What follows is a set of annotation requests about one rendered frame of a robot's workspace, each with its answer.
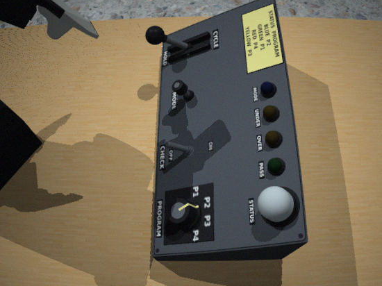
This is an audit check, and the dark grey control console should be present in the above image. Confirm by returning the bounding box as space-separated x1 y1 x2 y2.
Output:
145 0 308 261

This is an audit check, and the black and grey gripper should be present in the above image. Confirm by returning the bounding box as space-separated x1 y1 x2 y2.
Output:
0 0 99 40

